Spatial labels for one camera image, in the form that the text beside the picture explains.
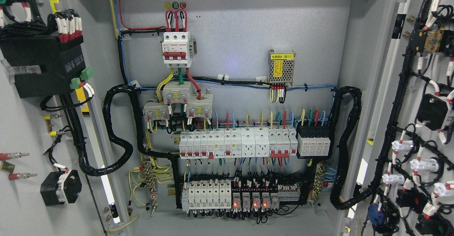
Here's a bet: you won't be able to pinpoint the grey cabinet door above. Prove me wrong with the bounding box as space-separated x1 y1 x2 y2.
1 0 132 236
333 0 453 236

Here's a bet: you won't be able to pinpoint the grey current transformers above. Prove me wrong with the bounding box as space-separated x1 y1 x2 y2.
143 81 214 121

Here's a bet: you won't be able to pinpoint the white breaker and socket row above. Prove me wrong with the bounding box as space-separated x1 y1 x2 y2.
179 126 298 159

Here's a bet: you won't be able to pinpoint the metal mesh power supply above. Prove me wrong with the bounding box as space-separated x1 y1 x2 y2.
267 49 295 84

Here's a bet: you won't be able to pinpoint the white red main breaker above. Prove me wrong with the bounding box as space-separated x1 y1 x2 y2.
161 32 194 68

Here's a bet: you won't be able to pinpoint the lower relay and breaker row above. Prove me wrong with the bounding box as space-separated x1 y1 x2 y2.
181 178 300 218

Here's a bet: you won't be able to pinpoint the black surge protector block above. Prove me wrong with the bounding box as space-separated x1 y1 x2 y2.
297 125 332 160

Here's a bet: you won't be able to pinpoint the left black cable conduit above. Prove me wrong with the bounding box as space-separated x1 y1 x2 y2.
62 84 181 177

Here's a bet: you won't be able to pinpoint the black cable conduit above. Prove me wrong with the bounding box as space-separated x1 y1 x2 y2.
329 86 362 210
62 84 181 177

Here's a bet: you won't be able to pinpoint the right black cable conduit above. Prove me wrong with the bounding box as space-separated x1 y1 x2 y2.
329 86 362 210

